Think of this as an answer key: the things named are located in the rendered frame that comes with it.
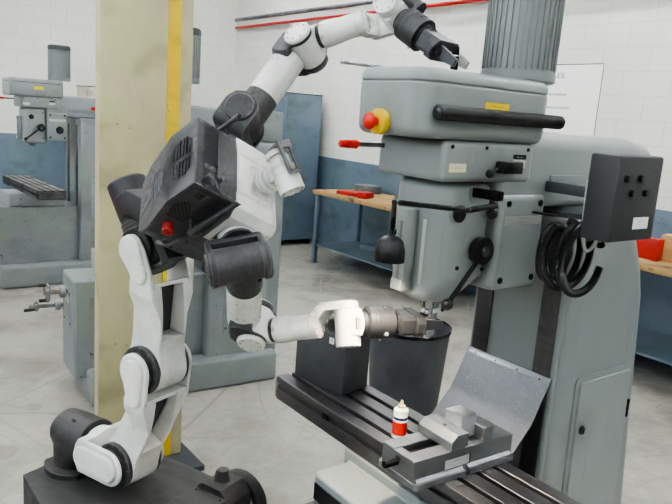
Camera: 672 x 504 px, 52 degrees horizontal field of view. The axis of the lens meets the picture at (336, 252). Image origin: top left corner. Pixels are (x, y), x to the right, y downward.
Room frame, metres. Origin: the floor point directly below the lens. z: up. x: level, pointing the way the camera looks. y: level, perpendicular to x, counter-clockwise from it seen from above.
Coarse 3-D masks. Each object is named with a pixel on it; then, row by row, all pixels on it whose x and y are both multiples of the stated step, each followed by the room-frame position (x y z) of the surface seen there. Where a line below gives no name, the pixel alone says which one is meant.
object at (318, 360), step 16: (304, 352) 2.15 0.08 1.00; (320, 352) 2.10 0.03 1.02; (336, 352) 2.05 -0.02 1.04; (352, 352) 2.05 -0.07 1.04; (368, 352) 2.11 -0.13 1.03; (304, 368) 2.14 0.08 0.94; (320, 368) 2.09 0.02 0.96; (336, 368) 2.05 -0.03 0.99; (352, 368) 2.05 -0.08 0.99; (320, 384) 2.09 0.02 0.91; (336, 384) 2.04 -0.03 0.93; (352, 384) 2.06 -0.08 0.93
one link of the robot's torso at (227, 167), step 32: (192, 128) 1.67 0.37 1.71; (224, 128) 1.76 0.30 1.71; (160, 160) 1.74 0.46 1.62; (192, 160) 1.60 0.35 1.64; (224, 160) 1.67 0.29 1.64; (256, 160) 1.77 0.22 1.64; (160, 192) 1.66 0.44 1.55; (192, 192) 1.58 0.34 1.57; (224, 192) 1.61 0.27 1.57; (256, 192) 1.70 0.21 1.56; (160, 224) 1.66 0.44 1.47; (192, 224) 1.65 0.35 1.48; (224, 224) 1.62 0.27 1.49; (256, 224) 1.66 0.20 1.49; (192, 256) 1.78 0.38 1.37
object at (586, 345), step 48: (576, 240) 1.89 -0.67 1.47; (480, 288) 2.12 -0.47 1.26; (528, 288) 1.98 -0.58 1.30; (576, 288) 1.90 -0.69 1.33; (624, 288) 2.02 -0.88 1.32; (480, 336) 2.10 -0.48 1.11; (528, 336) 1.97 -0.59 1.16; (576, 336) 1.89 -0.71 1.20; (624, 336) 2.04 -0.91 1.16; (576, 384) 1.89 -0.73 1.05; (624, 384) 2.04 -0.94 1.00; (528, 432) 1.92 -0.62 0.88; (576, 432) 1.90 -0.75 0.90; (624, 432) 2.08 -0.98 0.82; (576, 480) 1.91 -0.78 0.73
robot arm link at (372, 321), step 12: (336, 312) 1.70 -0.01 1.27; (348, 312) 1.69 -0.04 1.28; (360, 312) 1.70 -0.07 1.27; (372, 312) 1.71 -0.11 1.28; (336, 324) 1.69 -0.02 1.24; (348, 324) 1.68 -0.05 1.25; (360, 324) 1.69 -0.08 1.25; (372, 324) 1.69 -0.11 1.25; (336, 336) 1.69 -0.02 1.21; (348, 336) 1.67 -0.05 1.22; (360, 336) 1.70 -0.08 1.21; (372, 336) 1.70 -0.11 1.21
